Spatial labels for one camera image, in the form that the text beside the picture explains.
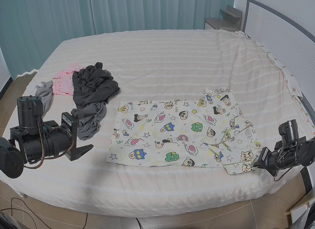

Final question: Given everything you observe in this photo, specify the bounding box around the black garment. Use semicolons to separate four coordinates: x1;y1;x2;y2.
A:
72;62;120;111

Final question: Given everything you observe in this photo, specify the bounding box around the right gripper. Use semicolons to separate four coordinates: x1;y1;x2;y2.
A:
260;145;286;177

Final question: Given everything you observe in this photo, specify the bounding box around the pink garment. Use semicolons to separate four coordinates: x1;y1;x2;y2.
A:
52;62;86;96

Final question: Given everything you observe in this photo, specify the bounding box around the blue-green curtain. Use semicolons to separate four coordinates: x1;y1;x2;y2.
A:
87;0;237;32
0;0;90;78

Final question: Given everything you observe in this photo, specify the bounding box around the light grey garment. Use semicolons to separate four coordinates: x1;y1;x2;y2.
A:
30;80;54;116

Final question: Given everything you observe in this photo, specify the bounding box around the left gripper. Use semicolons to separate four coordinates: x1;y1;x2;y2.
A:
25;112;94;162

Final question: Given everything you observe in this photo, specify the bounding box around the grey bedside table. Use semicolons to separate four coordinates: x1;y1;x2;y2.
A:
205;4;243;32

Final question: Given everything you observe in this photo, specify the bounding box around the white printed pyjama top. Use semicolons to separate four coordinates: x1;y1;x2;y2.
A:
106;88;262;175

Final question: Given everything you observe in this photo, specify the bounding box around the dark grey garment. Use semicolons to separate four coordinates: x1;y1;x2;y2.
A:
71;101;107;141

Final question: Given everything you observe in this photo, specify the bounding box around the bed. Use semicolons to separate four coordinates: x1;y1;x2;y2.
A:
0;0;315;217

